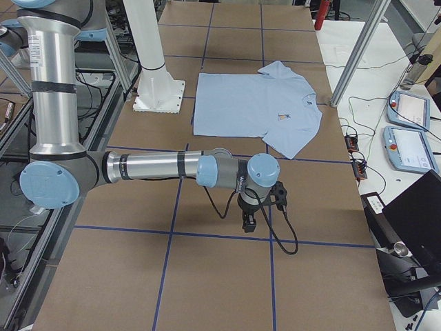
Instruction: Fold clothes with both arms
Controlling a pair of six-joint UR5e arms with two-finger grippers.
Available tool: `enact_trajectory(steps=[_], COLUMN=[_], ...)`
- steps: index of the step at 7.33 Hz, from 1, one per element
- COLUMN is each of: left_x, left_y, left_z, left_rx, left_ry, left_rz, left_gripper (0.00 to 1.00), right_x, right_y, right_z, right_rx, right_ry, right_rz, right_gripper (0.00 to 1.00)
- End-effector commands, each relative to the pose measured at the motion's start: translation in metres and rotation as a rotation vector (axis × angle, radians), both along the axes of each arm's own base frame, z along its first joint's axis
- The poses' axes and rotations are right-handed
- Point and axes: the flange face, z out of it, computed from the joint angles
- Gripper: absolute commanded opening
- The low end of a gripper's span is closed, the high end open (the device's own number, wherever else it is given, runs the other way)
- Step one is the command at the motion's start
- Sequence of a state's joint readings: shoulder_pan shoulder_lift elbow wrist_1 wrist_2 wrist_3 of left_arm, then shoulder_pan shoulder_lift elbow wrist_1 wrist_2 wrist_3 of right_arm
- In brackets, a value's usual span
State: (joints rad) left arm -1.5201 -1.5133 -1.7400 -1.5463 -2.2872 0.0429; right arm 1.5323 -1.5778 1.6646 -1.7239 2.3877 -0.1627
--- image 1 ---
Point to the light blue t-shirt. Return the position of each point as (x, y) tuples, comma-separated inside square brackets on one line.
[(275, 104)]

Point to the aluminium frame cart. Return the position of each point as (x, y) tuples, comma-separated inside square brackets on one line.
[(33, 236)]

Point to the orange black electronics board upper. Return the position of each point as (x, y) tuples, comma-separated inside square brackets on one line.
[(351, 143)]

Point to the clear water bottle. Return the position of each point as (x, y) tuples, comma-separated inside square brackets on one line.
[(416, 71)]

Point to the orange black electronics board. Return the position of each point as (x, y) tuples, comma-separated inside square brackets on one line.
[(351, 143), (359, 169)]

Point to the black monitor stand box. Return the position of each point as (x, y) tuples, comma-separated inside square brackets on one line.
[(407, 281)]

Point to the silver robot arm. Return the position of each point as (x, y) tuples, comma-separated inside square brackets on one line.
[(61, 169)]

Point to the teach pendant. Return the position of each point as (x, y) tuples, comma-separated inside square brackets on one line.
[(408, 150), (409, 110)]

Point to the lower teach pendant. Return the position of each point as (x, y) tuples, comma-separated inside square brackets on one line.
[(408, 150)]

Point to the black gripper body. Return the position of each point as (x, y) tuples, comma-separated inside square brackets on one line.
[(247, 209)]

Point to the orange black electronics board lower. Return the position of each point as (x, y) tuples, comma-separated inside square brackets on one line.
[(359, 169)]

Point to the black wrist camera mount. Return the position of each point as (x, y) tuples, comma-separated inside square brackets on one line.
[(278, 196)]

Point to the upper teach pendant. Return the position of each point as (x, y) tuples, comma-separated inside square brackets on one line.
[(409, 110)]

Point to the red fire extinguisher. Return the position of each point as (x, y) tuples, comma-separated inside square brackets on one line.
[(321, 14)]

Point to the black laptop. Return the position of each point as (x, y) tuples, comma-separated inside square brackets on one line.
[(415, 217)]

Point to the aluminium frame post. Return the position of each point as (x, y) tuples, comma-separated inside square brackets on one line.
[(364, 38)]

